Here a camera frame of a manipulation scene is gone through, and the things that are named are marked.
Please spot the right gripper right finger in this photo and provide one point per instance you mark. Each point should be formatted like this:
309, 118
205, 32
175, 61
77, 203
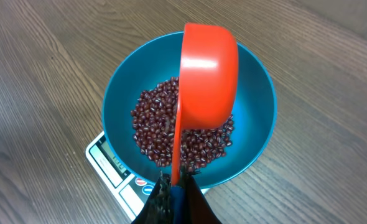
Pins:
195, 208

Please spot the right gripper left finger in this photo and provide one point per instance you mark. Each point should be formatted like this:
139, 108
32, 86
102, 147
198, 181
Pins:
157, 209

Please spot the orange measuring scoop blue handle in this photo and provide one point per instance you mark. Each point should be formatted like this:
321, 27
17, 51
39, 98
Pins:
208, 79

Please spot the white digital kitchen scale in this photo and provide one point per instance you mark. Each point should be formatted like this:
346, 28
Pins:
129, 190

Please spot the red beans in bowl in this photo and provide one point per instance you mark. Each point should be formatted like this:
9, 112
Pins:
153, 120

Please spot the blue metal bowl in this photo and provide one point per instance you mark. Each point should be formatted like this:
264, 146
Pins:
254, 111

